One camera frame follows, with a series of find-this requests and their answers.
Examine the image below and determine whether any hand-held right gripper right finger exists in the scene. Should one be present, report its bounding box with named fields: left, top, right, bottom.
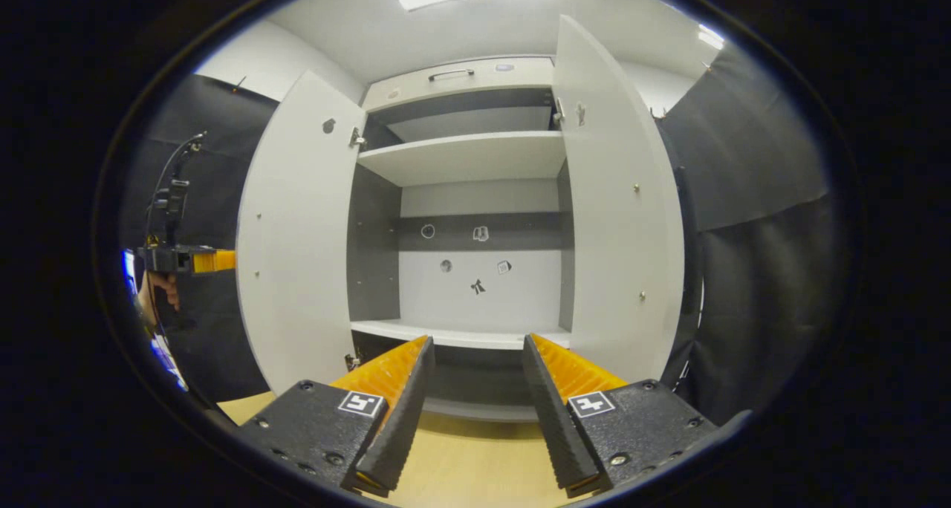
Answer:
left=522, top=334, right=720, bottom=499

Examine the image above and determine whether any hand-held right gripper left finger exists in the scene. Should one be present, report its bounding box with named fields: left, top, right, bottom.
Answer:
left=236, top=335, right=437, bottom=498

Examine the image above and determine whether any white cabinet door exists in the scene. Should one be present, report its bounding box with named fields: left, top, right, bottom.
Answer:
left=551, top=14, right=686, bottom=387
left=236, top=70, right=367, bottom=397

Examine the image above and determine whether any white double-door shoe cabinet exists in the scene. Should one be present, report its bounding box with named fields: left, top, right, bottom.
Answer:
left=236, top=14, right=686, bottom=423

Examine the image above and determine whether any white lower cabinet shelf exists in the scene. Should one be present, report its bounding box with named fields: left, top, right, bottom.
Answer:
left=351, top=319, right=572, bottom=351

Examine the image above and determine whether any white cabinet shelf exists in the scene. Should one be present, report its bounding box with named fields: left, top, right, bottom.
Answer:
left=357, top=131, right=568, bottom=189
left=351, top=319, right=572, bottom=351

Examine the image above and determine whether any white upper cabinet shelf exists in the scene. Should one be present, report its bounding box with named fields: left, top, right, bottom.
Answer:
left=357, top=131, right=568, bottom=189

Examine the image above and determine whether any white cabinet top drawer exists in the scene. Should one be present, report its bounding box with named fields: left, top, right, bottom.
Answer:
left=362, top=56, right=555, bottom=112

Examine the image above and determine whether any black backdrop cloth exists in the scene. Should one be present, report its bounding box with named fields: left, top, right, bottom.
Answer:
left=123, top=74, right=280, bottom=406
left=654, top=44, right=845, bottom=428

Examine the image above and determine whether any thin black cable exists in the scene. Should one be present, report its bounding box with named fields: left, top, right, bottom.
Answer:
left=149, top=131, right=210, bottom=197

